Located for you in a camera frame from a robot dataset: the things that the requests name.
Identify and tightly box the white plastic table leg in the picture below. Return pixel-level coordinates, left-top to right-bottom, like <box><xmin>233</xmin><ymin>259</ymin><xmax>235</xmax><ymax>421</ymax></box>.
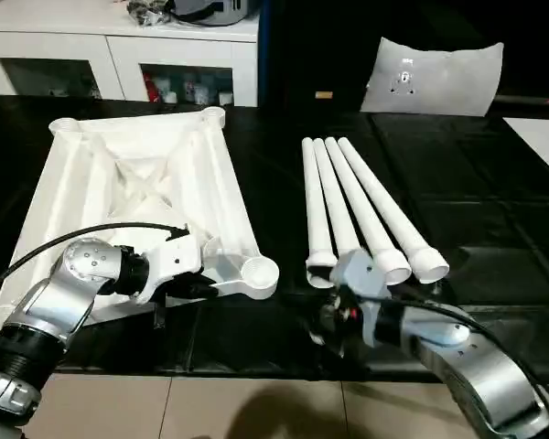
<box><xmin>325</xmin><ymin>137</ymin><xmax>413</xmax><ymax>284</ymax></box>
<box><xmin>313</xmin><ymin>137</ymin><xmax>362</xmax><ymax>275</ymax></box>
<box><xmin>337</xmin><ymin>137</ymin><xmax>450</xmax><ymax>283</ymax></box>
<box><xmin>302</xmin><ymin>137</ymin><xmax>338</xmax><ymax>289</ymax></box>

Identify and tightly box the white plastic table top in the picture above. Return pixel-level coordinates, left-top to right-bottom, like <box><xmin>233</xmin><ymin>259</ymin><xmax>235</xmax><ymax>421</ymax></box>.
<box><xmin>0</xmin><ymin>107</ymin><xmax>281</xmax><ymax>330</ymax></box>

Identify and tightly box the black work mat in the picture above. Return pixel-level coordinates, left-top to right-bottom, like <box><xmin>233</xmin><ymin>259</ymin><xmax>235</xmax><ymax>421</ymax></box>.
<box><xmin>0</xmin><ymin>91</ymin><xmax>549</xmax><ymax>380</ymax></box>

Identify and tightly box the white cabinet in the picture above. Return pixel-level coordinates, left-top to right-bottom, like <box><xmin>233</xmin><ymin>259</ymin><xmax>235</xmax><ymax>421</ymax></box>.
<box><xmin>0</xmin><ymin>0</ymin><xmax>260</xmax><ymax>108</ymax></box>

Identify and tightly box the tangled small items pile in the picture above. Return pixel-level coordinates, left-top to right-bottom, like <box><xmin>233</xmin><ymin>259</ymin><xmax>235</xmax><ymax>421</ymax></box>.
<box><xmin>126</xmin><ymin>0</ymin><xmax>175</xmax><ymax>26</ymax></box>

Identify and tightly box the grey bag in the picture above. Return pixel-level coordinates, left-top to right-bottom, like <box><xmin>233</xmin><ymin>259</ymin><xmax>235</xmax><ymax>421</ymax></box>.
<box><xmin>169</xmin><ymin>0</ymin><xmax>259</xmax><ymax>27</ymax></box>

